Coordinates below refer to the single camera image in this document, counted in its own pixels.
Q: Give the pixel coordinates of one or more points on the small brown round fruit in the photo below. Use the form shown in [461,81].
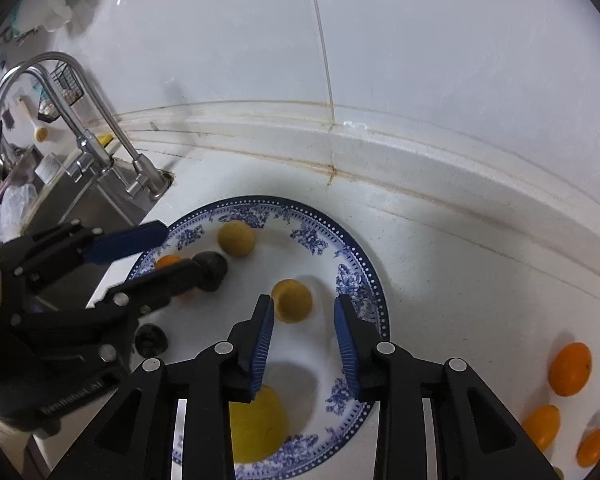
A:
[236,238]
[291,301]

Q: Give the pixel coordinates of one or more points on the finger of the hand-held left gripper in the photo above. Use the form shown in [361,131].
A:
[170,277]
[130,242]

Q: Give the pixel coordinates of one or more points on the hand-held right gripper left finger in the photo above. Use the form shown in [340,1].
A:
[262,345]

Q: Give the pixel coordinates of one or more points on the stainless steel sink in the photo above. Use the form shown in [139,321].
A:
[95,200]

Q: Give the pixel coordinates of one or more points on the clear plastic bag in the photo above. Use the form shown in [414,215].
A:
[17,205]

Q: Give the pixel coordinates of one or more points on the orange tangerine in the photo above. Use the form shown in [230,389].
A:
[594,446]
[570,369]
[167,261]
[542,427]

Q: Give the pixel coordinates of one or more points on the tall chrome kitchen faucet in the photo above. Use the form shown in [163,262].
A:
[87,152]

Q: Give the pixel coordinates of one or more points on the wooden dish brush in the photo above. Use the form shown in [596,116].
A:
[32,120]

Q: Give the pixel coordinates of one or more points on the yellow pear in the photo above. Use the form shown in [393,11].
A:
[260,425]

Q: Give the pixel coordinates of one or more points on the white cup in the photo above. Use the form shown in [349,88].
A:
[47,170]

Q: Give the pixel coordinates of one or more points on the blue patterned white plate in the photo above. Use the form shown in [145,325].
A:
[305,255]

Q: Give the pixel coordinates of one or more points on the slim gooseneck chrome faucet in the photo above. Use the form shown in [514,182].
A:
[147,180]

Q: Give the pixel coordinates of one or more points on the yellow sponge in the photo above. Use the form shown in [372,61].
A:
[104,140]

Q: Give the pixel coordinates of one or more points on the dark purple plum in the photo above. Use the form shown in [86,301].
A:
[212,267]
[151,339]

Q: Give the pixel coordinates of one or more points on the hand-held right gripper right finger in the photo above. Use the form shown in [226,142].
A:
[347,350]

